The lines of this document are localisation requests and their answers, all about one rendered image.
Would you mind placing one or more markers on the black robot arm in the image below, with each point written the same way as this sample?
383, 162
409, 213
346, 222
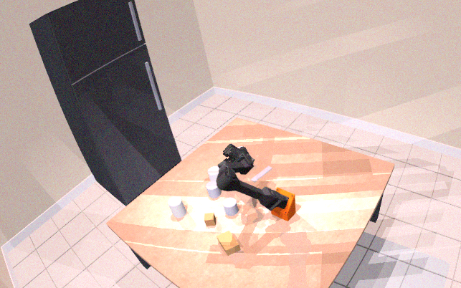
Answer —
243, 164

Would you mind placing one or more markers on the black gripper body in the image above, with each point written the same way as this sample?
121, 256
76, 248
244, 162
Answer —
243, 149

